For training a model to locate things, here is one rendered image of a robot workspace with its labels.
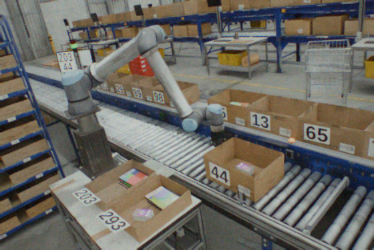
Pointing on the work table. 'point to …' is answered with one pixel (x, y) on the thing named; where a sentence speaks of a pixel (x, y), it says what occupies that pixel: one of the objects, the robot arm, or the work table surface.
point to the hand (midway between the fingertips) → (222, 154)
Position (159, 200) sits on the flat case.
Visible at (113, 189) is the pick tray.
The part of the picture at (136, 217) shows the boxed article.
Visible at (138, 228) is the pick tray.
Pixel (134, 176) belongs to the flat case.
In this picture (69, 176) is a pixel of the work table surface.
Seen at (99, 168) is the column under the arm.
